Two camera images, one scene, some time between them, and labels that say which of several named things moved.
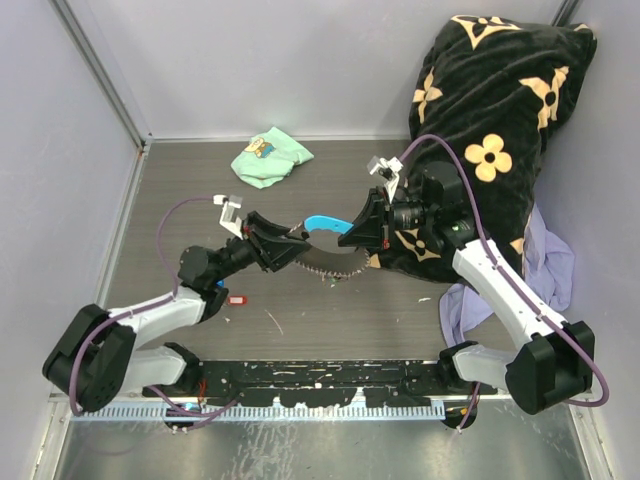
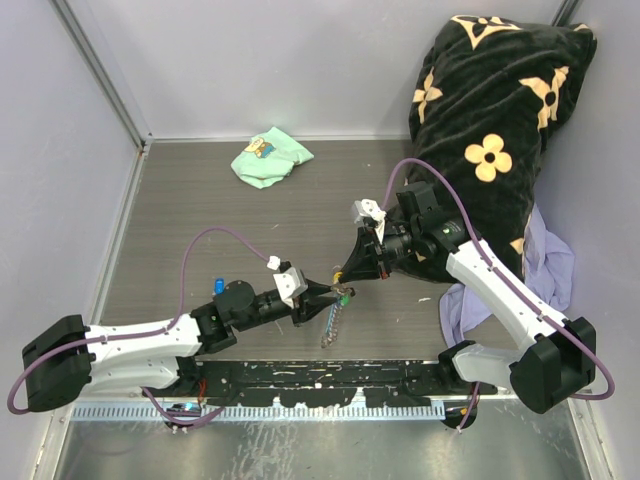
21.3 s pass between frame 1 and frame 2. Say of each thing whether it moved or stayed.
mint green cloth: stayed
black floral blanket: stayed
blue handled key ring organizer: moved
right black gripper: moved
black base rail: stayed
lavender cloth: stayed
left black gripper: moved
